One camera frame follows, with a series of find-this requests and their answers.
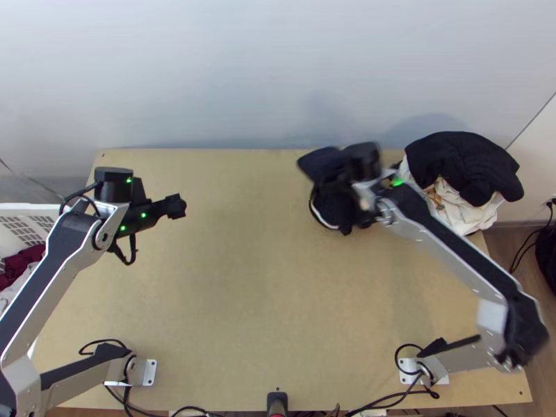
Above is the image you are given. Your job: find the red and white clothes heap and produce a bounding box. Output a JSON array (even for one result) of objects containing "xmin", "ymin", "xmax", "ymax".
[{"xmin": 0, "ymin": 234, "xmax": 48, "ymax": 305}]

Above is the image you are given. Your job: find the white laundry basket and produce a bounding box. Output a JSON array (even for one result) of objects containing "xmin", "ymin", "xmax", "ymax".
[{"xmin": 0, "ymin": 202, "xmax": 67, "ymax": 305}]

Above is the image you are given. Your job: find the dark t-shirt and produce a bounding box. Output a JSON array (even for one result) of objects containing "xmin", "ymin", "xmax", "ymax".
[{"xmin": 296, "ymin": 147, "xmax": 381, "ymax": 236}]

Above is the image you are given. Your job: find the black and white clothes heap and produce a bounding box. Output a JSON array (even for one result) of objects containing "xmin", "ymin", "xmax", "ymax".
[{"xmin": 399, "ymin": 130, "xmax": 525, "ymax": 238}]

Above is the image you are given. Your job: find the black cable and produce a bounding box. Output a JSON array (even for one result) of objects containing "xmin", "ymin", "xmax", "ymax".
[
  {"xmin": 393, "ymin": 343, "xmax": 441, "ymax": 399},
  {"xmin": 106, "ymin": 234, "xmax": 140, "ymax": 267},
  {"xmin": 509, "ymin": 217, "xmax": 556, "ymax": 279},
  {"xmin": 79, "ymin": 338, "xmax": 134, "ymax": 362}
]

